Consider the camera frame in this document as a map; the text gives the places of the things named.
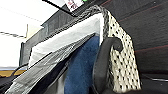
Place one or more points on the dark blue plush toy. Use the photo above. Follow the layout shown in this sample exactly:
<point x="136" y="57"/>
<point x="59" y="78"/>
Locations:
<point x="81" y="68"/>

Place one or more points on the black bag with grey print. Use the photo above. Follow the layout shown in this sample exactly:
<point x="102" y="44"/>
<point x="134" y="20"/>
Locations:
<point x="43" y="71"/>

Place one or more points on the white red printed package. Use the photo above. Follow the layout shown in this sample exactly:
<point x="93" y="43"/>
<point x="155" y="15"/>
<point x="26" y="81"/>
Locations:
<point x="74" y="4"/>

